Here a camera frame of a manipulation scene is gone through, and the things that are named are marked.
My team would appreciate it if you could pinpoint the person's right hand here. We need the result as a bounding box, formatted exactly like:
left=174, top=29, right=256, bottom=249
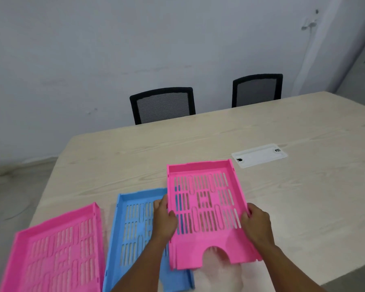
left=240, top=203, right=272, bottom=248

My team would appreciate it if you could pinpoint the person's left hand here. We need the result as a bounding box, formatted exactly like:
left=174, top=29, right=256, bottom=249
left=151, top=194, right=179, bottom=243

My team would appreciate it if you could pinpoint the pink plastic paper tray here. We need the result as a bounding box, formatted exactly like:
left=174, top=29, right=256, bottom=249
left=167, top=159, right=263, bottom=271
left=0, top=202, right=106, bottom=292

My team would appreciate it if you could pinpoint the person's right forearm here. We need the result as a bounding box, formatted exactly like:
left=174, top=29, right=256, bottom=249
left=253, top=240, right=327, bottom=292

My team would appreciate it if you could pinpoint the person's left forearm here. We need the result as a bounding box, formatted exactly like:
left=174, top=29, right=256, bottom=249
left=111, top=235, right=171, bottom=292

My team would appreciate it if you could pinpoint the blue plastic paper tray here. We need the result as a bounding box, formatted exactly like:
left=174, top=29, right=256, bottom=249
left=102, top=188, right=195, bottom=292

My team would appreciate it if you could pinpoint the black mesh office chair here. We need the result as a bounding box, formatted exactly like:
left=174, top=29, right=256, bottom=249
left=231, top=74, right=283, bottom=108
left=130, top=87, right=196, bottom=126

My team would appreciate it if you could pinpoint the white table cable cover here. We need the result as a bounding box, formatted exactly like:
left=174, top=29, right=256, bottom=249
left=231, top=144, right=288, bottom=169

